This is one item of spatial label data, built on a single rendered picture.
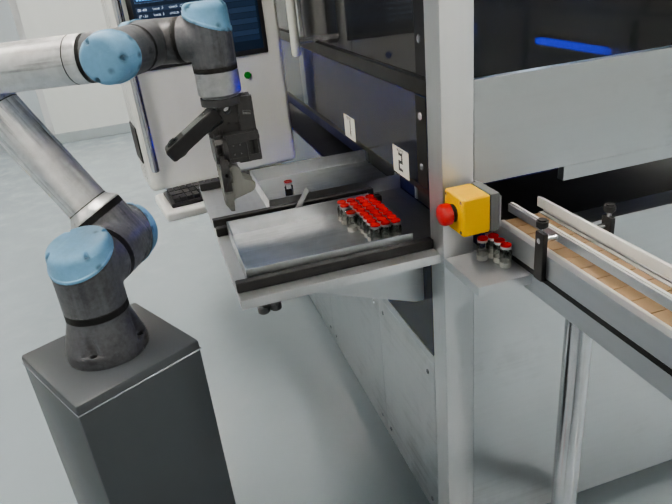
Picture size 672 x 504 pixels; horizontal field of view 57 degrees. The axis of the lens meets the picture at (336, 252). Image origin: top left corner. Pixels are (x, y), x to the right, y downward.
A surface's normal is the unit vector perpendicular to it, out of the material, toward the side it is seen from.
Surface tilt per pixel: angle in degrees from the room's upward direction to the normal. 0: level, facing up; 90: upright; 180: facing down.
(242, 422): 0
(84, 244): 8
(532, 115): 90
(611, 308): 90
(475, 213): 90
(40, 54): 65
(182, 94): 90
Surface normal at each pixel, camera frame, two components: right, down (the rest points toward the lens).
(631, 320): -0.95, 0.22
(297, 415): -0.10, -0.90
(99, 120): 0.30, 0.39
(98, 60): -0.15, 0.44
